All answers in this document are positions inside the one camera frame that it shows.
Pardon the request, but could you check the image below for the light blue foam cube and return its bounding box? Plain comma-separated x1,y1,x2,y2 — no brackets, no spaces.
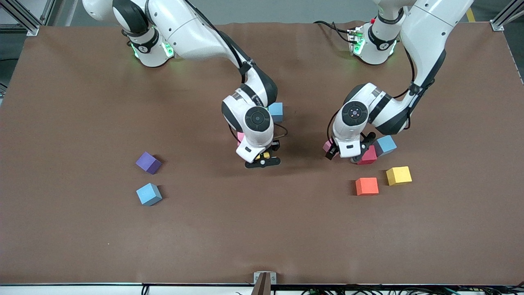
268,102,284,123
375,134,397,157
136,183,163,206

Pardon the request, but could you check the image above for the orange foam cube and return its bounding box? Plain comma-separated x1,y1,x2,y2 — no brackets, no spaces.
355,177,379,196

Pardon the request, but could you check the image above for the red foam cube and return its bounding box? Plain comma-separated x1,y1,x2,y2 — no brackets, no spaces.
357,145,378,165

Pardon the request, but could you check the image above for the brown table cover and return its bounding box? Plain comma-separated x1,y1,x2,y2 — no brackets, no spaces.
0,20,524,286

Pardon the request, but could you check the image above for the purple foam cube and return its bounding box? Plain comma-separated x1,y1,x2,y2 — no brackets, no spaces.
136,152,162,175

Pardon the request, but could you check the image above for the aluminium frame post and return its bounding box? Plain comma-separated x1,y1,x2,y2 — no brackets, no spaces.
0,0,40,36
490,0,524,32

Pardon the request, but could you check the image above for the aluminium frame strut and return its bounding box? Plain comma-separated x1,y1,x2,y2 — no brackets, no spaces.
40,0,56,26

